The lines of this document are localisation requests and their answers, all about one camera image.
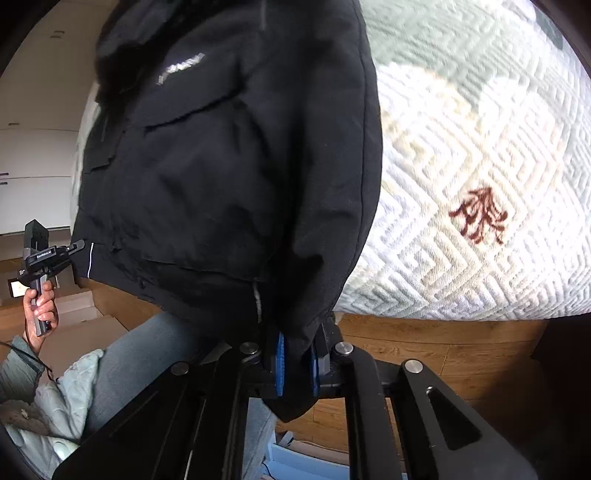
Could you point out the person's blue jeans leg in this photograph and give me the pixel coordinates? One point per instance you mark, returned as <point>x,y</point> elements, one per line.
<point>138,358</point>

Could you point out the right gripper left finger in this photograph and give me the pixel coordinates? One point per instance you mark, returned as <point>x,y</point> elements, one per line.
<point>187,424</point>

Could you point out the person's left hand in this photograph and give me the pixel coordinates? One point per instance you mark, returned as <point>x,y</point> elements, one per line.
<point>41,315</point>

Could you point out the green floral bedspread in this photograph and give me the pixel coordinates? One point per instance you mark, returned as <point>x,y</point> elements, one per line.
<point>484,206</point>

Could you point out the black hooded jacket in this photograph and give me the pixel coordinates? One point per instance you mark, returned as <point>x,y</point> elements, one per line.
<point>233,170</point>

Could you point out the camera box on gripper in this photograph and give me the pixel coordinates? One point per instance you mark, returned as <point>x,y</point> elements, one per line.
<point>36,238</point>

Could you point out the left forearm green sleeve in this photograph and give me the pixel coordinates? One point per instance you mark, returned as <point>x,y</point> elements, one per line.
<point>21,371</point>

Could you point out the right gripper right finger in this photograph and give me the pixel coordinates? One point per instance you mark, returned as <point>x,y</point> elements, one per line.
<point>403,421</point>

